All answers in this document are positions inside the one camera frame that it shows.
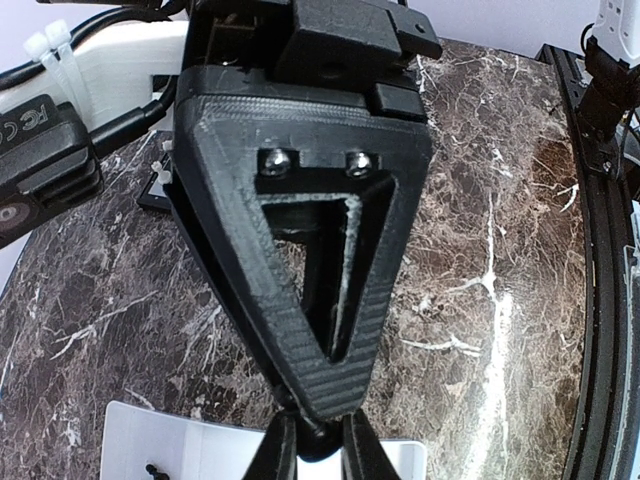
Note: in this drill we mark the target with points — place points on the black front rail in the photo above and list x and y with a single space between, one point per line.
605 438

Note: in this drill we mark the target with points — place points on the black grey chessboard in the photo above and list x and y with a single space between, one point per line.
153 198

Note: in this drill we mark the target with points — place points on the white plastic tray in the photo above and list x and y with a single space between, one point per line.
185 448

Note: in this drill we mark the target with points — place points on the black rook chess piece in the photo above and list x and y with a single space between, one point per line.
317 441

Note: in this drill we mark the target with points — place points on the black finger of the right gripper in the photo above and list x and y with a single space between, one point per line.
297 203

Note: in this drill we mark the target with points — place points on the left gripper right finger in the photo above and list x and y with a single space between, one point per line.
363 457

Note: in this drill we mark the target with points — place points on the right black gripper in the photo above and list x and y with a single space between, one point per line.
349 47

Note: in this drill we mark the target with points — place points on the black chess pieces right cluster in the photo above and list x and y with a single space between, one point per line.
155 473

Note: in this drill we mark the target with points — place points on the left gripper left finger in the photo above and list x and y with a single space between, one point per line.
276 456

